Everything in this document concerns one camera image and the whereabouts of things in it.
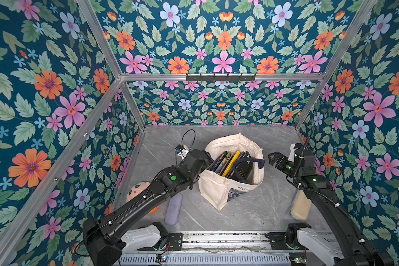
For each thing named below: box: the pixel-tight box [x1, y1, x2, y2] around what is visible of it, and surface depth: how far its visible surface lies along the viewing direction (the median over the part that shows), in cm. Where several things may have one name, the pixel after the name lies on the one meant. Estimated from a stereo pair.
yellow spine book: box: [222, 150, 241, 178], surface depth 87 cm
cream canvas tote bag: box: [205, 133, 264, 163], surface depth 85 cm
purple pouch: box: [164, 192, 183, 225], surface depth 82 cm
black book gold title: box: [230, 157, 261, 185], surface depth 86 cm
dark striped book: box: [207, 150, 228, 172], surface depth 88 cm
